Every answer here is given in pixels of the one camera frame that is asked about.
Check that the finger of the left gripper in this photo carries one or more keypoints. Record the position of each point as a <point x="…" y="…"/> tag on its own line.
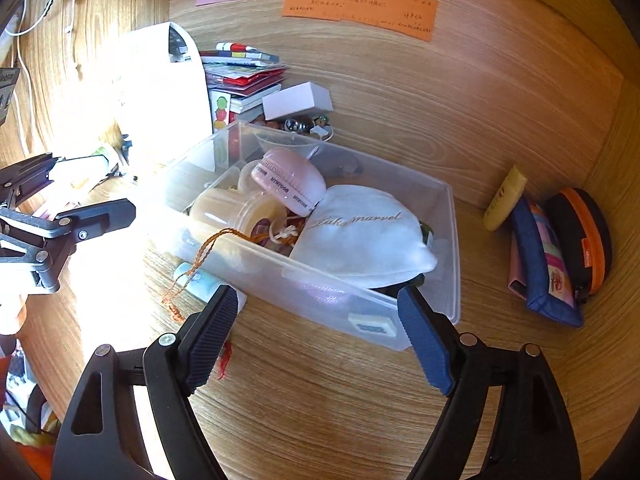
<point x="92" y="221"/>
<point x="29" y="176"/>

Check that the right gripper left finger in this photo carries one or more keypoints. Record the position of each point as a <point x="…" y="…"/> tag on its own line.
<point x="101" y="436"/>

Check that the orange braided cord charm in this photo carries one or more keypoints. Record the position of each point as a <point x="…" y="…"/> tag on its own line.
<point x="174" y="290"/>

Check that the light blue small bottle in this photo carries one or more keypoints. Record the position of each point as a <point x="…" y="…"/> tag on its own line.
<point x="202" y="285"/>

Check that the cream plastic lidded jar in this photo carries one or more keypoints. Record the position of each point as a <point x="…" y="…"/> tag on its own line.
<point x="250" y="213"/>

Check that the small blue box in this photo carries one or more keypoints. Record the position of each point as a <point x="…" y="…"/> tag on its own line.
<point x="373" y="324"/>

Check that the pink round compact case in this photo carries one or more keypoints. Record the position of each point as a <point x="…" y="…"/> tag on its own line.
<point x="291" y="179"/>

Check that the white drawstring cloth bag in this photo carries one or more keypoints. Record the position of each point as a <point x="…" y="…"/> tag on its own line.
<point x="364" y="237"/>

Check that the blue fabric pouch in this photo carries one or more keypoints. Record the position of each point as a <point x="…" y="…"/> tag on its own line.
<point x="547" y="288"/>

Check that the clear plastic bowl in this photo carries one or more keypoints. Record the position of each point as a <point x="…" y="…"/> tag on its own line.
<point x="270" y="139"/>

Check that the black orange round case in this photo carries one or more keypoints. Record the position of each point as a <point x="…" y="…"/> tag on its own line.
<point x="584" y="238"/>

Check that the clear plastic storage box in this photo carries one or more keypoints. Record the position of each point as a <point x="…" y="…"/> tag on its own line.
<point x="263" y="268"/>

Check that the stack of books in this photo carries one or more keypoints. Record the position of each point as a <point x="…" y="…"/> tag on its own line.
<point x="238" y="77"/>

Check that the small white box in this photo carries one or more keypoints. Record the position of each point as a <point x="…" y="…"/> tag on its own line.
<point x="306" y="98"/>

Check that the yellow lotion tube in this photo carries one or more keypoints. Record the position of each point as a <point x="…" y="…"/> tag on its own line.
<point x="507" y="196"/>

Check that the orange sticky note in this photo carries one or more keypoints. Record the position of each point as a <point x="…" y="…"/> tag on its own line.
<point x="413" y="18"/>

